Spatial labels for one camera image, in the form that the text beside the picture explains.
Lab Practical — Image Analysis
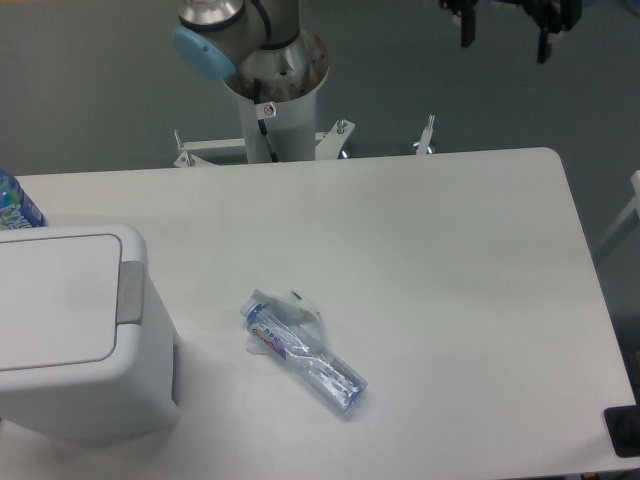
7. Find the crushed clear plastic bottle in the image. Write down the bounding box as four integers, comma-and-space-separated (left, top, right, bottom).
240, 298, 367, 415

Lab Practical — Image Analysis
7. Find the blue labelled drink bottle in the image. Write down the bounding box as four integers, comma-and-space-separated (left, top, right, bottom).
1, 169, 48, 230

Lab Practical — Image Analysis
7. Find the white trash can lid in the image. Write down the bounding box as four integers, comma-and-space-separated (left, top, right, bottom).
1, 235, 121, 371

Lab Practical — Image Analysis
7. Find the white furniture frame at right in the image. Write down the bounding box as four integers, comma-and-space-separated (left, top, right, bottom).
592, 170, 639, 264

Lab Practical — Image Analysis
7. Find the white trash can body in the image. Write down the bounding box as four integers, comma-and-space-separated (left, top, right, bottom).
1, 224, 180, 440

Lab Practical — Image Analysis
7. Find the grey lid push button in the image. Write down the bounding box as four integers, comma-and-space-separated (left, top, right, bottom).
116, 261, 145, 324

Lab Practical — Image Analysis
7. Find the black cable on pedestal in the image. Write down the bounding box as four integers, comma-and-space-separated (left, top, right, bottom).
252, 78, 281, 164

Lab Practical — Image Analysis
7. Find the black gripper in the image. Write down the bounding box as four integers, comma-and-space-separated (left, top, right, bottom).
439, 0, 594, 63

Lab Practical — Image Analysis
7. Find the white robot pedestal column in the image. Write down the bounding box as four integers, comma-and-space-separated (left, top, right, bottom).
224, 30, 329, 164

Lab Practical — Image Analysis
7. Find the white pedestal base frame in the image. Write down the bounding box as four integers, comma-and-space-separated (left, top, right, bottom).
173, 114, 436, 168

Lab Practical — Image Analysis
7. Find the black clamp at table edge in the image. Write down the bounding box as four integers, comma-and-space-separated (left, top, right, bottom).
604, 405, 639, 458

